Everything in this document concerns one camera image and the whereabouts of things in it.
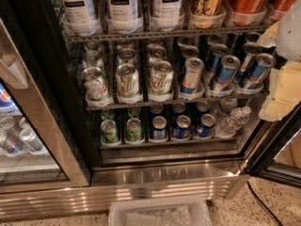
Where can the top wire shelf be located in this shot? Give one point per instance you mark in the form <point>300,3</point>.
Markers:
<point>169,34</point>

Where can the front middle 7up can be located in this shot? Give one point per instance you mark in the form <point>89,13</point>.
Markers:
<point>128,84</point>

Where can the clear water bottle front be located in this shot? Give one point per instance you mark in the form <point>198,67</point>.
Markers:
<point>237,118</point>

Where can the blue pepsi can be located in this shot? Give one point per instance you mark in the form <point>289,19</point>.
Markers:
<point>158,128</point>
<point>181,129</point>
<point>204,126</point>

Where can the white tea bottle left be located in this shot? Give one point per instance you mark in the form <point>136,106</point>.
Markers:
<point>81,17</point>

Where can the open right fridge door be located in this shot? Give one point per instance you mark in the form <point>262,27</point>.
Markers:
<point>277,154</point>

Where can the front left 7up can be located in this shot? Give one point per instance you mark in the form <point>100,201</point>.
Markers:
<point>96,87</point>

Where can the middle wire shelf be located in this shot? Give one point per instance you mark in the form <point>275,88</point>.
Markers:
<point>263,93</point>

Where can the green can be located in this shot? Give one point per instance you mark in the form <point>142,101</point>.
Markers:
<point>110,132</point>
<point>134,132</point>

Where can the white tea bottle right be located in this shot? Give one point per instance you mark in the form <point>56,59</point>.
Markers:
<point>166,13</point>

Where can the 7up can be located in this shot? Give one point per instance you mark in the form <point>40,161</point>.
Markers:
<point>128,84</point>
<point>161,81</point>
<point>96,87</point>

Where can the front right 7up can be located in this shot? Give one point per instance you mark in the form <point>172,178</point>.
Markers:
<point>161,81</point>

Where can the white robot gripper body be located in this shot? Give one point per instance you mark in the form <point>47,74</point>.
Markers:
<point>290,32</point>

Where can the white tea bottle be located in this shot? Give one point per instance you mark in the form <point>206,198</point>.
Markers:
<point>123,16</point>
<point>81,17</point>
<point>166,13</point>

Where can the left fridge glass door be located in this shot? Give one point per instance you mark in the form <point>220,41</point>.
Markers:
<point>35,152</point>

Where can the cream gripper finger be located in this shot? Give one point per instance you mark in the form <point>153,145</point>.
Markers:
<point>285,92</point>
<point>268,38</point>

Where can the green can bottom left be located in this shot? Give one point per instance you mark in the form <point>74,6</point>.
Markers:
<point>110,132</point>

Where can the white tea bottle middle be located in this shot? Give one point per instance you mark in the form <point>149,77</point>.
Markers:
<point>123,16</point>

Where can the clear water bottle rear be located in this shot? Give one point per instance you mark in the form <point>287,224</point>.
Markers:
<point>224,107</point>

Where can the wire shelf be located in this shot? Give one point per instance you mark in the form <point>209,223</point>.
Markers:
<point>263,93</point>
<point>169,34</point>

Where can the front red bull can left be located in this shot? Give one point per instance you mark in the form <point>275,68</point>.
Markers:
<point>190,82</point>

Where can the red bull can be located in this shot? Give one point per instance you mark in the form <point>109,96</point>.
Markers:
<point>225,72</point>
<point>190,82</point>
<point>257,72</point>

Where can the clear water bottle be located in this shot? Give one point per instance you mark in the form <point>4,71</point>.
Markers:
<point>237,118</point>
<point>224,107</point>

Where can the yellow tall can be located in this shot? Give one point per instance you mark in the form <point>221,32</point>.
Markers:
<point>204,10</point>

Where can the clear plastic bin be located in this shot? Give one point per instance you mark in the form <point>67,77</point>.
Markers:
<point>172,211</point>

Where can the pepsi can behind glass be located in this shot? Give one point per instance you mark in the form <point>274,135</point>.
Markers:
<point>6,103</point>

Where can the front red bull can middle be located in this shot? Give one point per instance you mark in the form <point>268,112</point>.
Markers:
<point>225,72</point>

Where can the front red bull can right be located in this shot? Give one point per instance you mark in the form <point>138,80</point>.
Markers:
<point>257,72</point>

